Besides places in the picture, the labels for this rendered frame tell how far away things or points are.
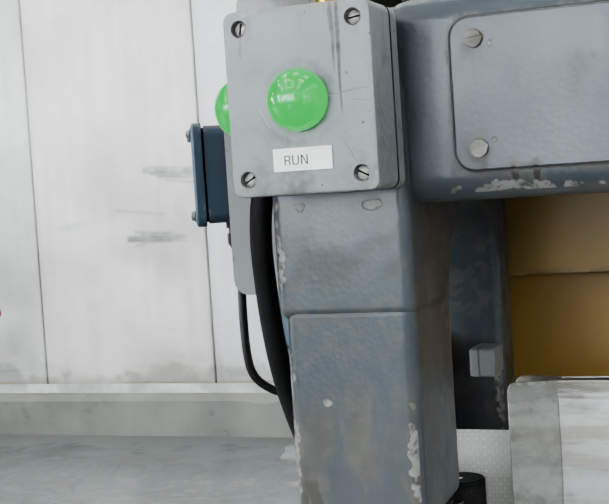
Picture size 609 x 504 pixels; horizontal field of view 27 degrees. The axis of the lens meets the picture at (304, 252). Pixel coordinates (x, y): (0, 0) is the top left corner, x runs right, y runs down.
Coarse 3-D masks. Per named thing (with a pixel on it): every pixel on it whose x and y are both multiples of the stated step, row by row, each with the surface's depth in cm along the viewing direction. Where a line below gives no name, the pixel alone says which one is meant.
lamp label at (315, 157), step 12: (276, 156) 60; (288, 156) 60; (300, 156) 60; (312, 156) 60; (324, 156) 59; (276, 168) 60; (288, 168) 60; (300, 168) 60; (312, 168) 60; (324, 168) 59
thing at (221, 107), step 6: (222, 90) 62; (216, 96) 63; (222, 96) 62; (216, 102) 62; (222, 102) 62; (216, 108) 62; (222, 108) 62; (228, 108) 62; (216, 114) 63; (222, 114) 62; (228, 114) 62; (222, 120) 62; (228, 120) 62; (222, 126) 63; (228, 126) 62; (228, 132) 63
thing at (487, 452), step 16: (464, 432) 80; (480, 432) 80; (496, 432) 80; (464, 448) 80; (480, 448) 80; (496, 448) 80; (464, 464) 80; (480, 464) 80; (496, 464) 80; (496, 480) 80; (496, 496) 80; (512, 496) 79
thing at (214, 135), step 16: (192, 128) 110; (208, 128) 110; (192, 144) 110; (208, 144) 110; (224, 144) 110; (192, 160) 110; (208, 160) 110; (224, 160) 110; (208, 176) 110; (224, 176) 110; (208, 192) 110; (224, 192) 110; (208, 208) 110; (224, 208) 110
